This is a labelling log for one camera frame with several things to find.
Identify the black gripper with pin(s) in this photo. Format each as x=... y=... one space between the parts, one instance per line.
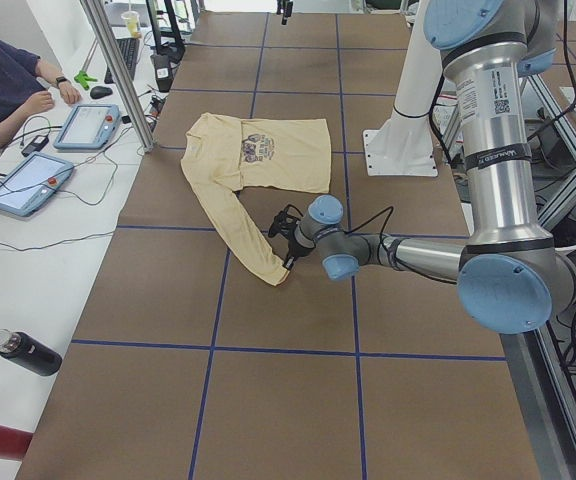
x=285 y=17
x=297 y=245

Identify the yellow long-sleeve printed shirt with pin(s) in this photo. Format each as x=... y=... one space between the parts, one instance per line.
x=226 y=154

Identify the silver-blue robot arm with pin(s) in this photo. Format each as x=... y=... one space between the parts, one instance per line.
x=509 y=276

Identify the yellow drink cup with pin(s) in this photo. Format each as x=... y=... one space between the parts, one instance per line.
x=131 y=21

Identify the black keyboard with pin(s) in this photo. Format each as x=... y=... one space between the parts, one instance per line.
x=129 y=50

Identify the black computer mouse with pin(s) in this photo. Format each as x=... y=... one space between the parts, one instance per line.
x=99 y=92

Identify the green plastic clamp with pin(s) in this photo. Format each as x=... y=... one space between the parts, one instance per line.
x=84 y=80

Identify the far blue teach pendant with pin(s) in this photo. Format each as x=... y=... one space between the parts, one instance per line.
x=88 y=127

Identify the blue teach pendant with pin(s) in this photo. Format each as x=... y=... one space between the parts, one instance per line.
x=32 y=183
x=88 y=127

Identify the near blue teach pendant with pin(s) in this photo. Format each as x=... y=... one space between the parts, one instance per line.
x=32 y=183

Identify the black water bottle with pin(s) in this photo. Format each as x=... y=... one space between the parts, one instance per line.
x=29 y=353

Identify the person in navy shirt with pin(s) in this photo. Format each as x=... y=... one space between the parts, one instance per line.
x=22 y=94

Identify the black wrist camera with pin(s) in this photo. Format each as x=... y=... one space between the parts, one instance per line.
x=285 y=222

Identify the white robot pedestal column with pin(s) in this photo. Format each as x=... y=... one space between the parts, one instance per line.
x=403 y=146

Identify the aluminium frame post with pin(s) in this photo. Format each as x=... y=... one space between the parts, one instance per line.
x=95 y=13

